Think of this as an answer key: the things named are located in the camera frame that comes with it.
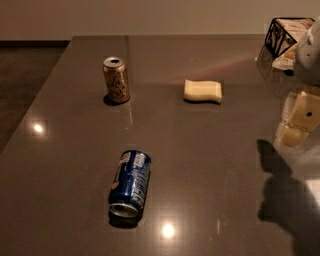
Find yellow sponge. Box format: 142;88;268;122
184;80;222;103

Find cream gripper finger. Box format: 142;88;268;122
282;91;320;132
276;122;309;147

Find blue soda can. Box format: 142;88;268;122
108;150;151;218

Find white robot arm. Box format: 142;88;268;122
276;18;320;147

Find white packets beside basket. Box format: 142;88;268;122
272;44;297;70

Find orange soda can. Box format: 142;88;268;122
103;56;130;104

